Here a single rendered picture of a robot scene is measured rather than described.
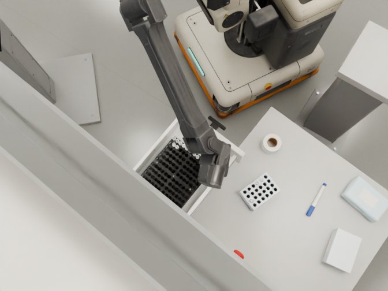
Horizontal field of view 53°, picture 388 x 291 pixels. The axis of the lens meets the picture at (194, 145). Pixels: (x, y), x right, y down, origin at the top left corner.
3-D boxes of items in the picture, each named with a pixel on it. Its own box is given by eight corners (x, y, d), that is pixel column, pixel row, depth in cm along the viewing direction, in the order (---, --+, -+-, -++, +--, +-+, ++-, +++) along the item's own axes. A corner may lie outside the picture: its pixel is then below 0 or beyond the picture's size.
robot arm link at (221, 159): (232, 142, 107) (212, 137, 107) (226, 166, 105) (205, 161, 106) (231, 148, 114) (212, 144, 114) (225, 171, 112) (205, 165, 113)
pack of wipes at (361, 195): (339, 195, 144) (343, 193, 140) (354, 176, 146) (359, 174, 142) (372, 223, 141) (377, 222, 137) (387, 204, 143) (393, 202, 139)
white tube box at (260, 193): (264, 173, 146) (266, 171, 143) (278, 191, 145) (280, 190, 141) (238, 193, 145) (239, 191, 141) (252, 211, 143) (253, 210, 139)
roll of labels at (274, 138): (274, 133, 150) (276, 130, 147) (282, 149, 149) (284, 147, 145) (258, 140, 150) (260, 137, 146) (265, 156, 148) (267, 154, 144)
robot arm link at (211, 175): (212, 134, 101) (189, 134, 107) (200, 177, 98) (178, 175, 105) (239, 150, 109) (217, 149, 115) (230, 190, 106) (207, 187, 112)
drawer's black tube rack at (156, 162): (175, 140, 142) (174, 135, 136) (213, 170, 139) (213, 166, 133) (135, 187, 138) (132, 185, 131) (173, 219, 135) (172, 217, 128)
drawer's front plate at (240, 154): (180, 113, 147) (179, 102, 136) (242, 160, 142) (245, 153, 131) (177, 116, 146) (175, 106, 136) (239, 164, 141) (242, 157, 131)
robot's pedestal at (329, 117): (314, 89, 237) (368, 17, 163) (359, 114, 232) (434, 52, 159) (290, 128, 230) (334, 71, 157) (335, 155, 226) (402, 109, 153)
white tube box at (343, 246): (333, 228, 141) (338, 227, 136) (355, 238, 140) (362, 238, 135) (321, 261, 138) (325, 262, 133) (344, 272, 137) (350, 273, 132)
